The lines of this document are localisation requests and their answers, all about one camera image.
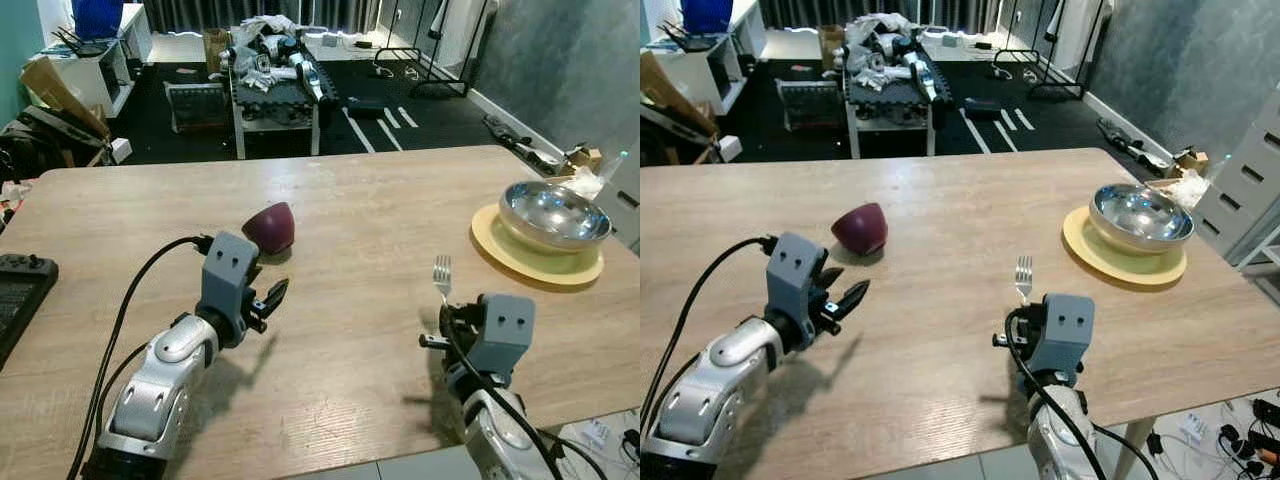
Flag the yellow round plate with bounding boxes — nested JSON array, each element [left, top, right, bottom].
[[1062, 206, 1189, 292], [470, 204, 606, 293]]

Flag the shiny steel bowl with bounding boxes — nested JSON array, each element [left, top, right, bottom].
[[499, 181, 613, 252], [1090, 183, 1196, 252]]

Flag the black plastic crate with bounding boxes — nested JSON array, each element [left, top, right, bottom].
[[777, 79, 847, 131], [164, 81, 234, 135]]

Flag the cluttered white-legged work table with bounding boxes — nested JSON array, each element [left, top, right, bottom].
[[842, 13, 953, 160], [228, 14, 343, 161]]

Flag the white drawer cabinet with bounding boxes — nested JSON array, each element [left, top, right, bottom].
[[598, 150, 641, 253], [1193, 84, 1280, 269]]

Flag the tall brown cardboard box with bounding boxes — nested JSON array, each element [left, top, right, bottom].
[[202, 27, 232, 73], [818, 24, 847, 69]]

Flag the black flat controller device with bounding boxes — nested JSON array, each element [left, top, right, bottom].
[[0, 253, 60, 369]]

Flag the white shelf unit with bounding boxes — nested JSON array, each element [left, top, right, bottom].
[[650, 2, 769, 117], [38, 4, 153, 119]]

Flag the black metal floor rack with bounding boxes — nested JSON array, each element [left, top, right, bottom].
[[373, 0, 498, 100], [992, 0, 1113, 101]]

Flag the brown cardboard sheet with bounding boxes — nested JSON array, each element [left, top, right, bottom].
[[640, 52, 719, 139], [19, 56, 112, 142]]

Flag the black power strip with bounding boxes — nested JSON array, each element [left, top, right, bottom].
[[1218, 394, 1280, 463]]

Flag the dark pleated curtain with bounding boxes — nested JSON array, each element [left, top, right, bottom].
[[758, 0, 1001, 33], [140, 0, 386, 36]]

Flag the blue plastic bin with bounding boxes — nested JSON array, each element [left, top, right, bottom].
[[680, 0, 735, 37], [71, 0, 126, 40]]

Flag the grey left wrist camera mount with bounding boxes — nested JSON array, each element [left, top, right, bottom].
[[765, 232, 831, 327], [197, 232, 263, 337]]

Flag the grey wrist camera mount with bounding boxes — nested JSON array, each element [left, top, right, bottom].
[[1030, 294, 1095, 377], [765, 232, 831, 327], [468, 294, 537, 377], [197, 232, 263, 337]]

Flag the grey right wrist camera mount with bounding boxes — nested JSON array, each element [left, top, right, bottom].
[[1030, 294, 1095, 377], [468, 294, 537, 377]]

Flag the black tools along wall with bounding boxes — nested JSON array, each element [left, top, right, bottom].
[[483, 114, 563, 173], [1096, 118, 1169, 173]]

